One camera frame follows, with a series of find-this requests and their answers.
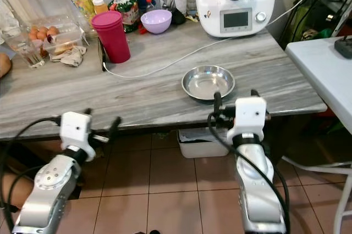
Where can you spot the white kitchen cooking machine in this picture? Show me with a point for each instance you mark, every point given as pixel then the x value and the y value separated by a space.
pixel 235 3

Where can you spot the clear drinking glass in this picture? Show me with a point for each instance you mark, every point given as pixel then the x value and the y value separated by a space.
pixel 25 51

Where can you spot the white folding table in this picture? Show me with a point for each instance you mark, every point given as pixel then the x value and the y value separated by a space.
pixel 322 74

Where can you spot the small purple plastic bowl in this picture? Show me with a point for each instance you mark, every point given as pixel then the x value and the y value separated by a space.
pixel 156 22

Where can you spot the crumpled beige cloth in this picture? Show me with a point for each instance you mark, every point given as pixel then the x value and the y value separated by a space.
pixel 69 56

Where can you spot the small yellow sauce bottle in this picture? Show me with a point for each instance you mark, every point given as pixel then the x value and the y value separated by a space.
pixel 99 6

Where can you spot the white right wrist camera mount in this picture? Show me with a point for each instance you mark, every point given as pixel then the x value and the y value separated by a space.
pixel 248 116

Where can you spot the clear plastic egg container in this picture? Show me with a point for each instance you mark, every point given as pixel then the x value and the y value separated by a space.
pixel 56 36

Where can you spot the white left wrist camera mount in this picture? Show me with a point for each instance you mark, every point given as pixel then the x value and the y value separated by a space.
pixel 76 131

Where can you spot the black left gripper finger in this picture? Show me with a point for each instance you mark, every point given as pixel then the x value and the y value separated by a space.
pixel 88 111
pixel 114 126

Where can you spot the round stainless steel plate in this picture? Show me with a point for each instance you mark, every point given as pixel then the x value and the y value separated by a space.
pixel 208 82

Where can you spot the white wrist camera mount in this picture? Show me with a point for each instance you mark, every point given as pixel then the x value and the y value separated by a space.
pixel 248 116
pixel 76 131

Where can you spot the magenta plastic tumbler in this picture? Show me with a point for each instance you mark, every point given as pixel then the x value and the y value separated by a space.
pixel 111 37

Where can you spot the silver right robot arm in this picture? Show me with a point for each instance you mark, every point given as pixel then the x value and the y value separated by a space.
pixel 256 184

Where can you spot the white paper sheets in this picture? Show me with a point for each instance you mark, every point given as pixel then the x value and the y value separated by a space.
pixel 202 135

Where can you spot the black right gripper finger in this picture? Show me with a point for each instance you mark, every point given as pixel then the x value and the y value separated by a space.
pixel 218 102
pixel 254 93

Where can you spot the green food package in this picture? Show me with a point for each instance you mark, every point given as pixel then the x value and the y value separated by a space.
pixel 125 11

